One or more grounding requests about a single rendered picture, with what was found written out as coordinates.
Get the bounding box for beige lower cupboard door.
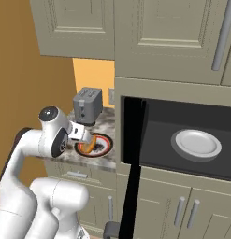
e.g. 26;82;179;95
116;173;193;239
178;187;231;239
77;182;118;232

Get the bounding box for black microwave oven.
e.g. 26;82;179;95
121;95;231;183

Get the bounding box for white plate with red rim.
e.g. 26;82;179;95
73;133;114;159

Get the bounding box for beige upper cupboard door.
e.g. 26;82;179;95
113;0;231;86
29;0;116;61

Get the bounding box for grey toaster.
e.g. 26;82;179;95
72;87;104;127

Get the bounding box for grey drawer handle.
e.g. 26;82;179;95
66;170;89;179

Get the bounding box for black microwave door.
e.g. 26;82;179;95
118;96;148;239

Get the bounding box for grey wall socket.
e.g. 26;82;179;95
108;88;116;106

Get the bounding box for orange hotdog bun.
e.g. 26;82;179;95
78;134;97;154

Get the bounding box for long grey cupboard handle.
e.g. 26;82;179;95
210;0;231;72

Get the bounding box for white microwave turntable plate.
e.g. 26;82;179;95
170;128;224;163

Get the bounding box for beige drawer front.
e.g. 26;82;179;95
44;160;118;190

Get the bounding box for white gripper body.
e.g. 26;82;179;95
79;125;93;144

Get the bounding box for beige cupboard door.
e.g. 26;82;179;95
29;0;116;61
116;173;193;239
178;187;231;239
113;0;231;86
77;182;118;232

